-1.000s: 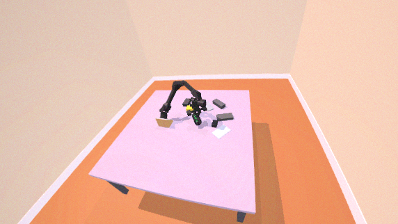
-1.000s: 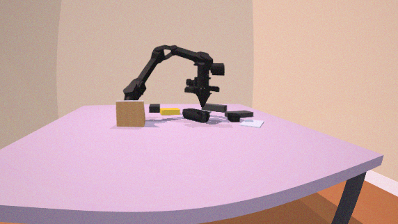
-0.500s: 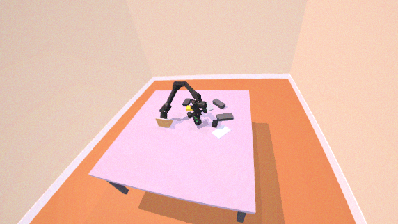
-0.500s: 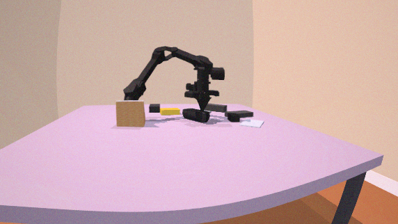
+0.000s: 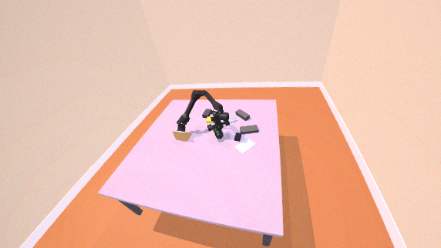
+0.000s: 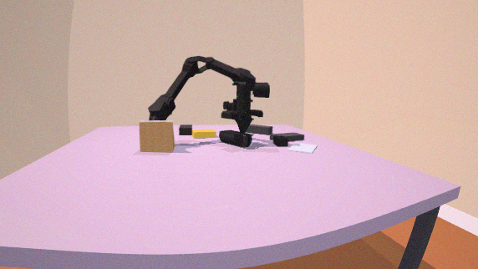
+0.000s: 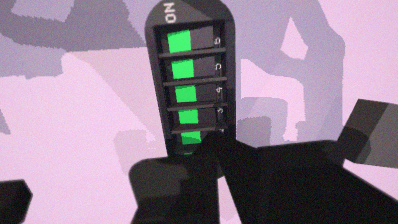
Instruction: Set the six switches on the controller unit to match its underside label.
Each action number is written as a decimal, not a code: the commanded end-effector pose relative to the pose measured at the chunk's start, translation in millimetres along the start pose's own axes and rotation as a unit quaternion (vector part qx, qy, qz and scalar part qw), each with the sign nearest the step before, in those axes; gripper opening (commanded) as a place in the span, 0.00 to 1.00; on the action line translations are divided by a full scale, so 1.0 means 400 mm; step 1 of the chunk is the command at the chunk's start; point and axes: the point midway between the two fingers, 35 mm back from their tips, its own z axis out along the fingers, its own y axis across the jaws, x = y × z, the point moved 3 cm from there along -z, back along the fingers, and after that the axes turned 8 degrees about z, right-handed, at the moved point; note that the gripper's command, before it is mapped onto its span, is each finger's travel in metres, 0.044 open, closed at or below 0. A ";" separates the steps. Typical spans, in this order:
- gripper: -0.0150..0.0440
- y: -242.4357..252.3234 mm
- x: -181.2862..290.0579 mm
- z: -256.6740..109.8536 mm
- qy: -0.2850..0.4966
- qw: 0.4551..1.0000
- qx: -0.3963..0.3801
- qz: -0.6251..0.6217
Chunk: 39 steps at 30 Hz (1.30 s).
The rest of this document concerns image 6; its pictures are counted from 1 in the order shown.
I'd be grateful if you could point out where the dark grey rounded unit with white label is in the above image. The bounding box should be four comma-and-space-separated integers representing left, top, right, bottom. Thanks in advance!
219, 130, 252, 147

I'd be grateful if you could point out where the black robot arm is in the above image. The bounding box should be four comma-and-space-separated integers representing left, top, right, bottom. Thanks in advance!
148, 56, 270, 120

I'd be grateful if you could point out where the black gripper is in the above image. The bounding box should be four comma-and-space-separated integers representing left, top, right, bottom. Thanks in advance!
221, 97, 263, 135

